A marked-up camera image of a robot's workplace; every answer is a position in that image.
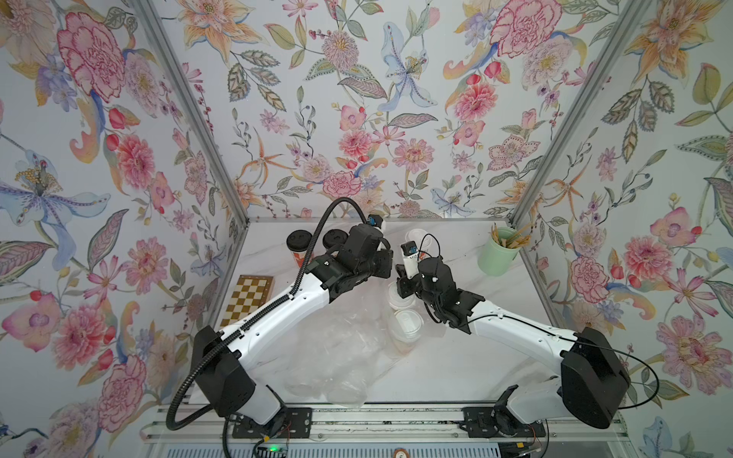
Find white lid floral cup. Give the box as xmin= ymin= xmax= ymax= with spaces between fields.
xmin=387 ymin=282 xmax=416 ymax=312

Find white lid beige cup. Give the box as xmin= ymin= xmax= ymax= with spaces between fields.
xmin=387 ymin=309 xmax=424 ymax=353

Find clear plastic carrier bag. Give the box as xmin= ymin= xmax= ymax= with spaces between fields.
xmin=364 ymin=280 xmax=429 ymax=372

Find clear plastic bag pile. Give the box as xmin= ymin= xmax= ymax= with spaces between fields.
xmin=266 ymin=298 xmax=403 ymax=408

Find white lid red back cup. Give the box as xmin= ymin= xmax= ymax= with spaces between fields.
xmin=405 ymin=228 xmax=433 ymax=260

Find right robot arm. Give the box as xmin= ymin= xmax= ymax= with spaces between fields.
xmin=395 ymin=258 xmax=630 ymax=434

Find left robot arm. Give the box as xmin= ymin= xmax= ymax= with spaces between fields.
xmin=191 ymin=216 xmax=393 ymax=426

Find black lid red cup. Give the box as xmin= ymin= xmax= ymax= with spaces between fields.
xmin=286 ymin=229 xmax=312 ymax=267
xmin=322 ymin=229 xmax=349 ymax=250

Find green cup holder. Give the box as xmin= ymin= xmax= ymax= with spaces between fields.
xmin=477 ymin=233 xmax=519 ymax=277

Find wooden stir sticks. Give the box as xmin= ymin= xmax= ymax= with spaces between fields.
xmin=491 ymin=223 xmax=532 ymax=250

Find wooden chessboard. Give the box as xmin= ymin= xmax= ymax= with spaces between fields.
xmin=218 ymin=275 xmax=274 ymax=327

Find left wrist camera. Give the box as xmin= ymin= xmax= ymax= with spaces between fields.
xmin=366 ymin=214 xmax=385 ymax=232

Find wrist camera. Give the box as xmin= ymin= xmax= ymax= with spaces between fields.
xmin=401 ymin=240 xmax=420 ymax=280
xmin=366 ymin=214 xmax=385 ymax=232

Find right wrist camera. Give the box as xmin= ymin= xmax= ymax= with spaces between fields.
xmin=401 ymin=240 xmax=420 ymax=280

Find black corrugated cable conduit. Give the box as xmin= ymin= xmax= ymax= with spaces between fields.
xmin=165 ymin=197 xmax=368 ymax=431

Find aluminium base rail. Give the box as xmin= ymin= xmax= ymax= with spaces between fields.
xmin=139 ymin=402 xmax=631 ymax=445

